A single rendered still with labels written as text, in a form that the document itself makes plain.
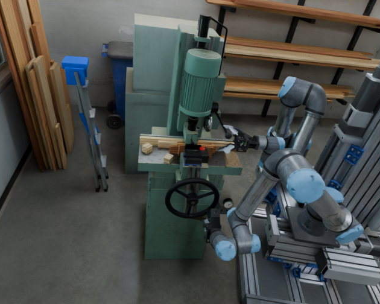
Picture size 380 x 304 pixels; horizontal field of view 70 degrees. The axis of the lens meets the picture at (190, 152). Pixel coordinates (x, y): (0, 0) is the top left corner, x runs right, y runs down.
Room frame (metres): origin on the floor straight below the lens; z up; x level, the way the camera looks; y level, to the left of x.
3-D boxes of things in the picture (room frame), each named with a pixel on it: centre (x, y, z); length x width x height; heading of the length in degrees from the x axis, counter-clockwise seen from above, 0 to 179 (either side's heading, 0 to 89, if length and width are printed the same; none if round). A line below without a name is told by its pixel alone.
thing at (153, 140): (1.39, 0.01, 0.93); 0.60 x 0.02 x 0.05; 102
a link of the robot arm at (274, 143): (1.27, -0.44, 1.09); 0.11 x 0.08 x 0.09; 102
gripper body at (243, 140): (1.23, -0.28, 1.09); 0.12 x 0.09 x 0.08; 102
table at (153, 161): (1.26, -0.01, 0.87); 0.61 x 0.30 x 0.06; 102
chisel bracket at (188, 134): (1.38, 0.02, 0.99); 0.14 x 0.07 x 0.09; 12
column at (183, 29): (1.65, 0.08, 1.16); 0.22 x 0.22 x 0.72; 12
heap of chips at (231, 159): (1.33, -0.25, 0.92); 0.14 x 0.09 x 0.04; 12
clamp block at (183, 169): (1.18, -0.03, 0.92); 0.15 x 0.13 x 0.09; 102
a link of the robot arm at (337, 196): (0.99, -0.68, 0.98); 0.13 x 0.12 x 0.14; 15
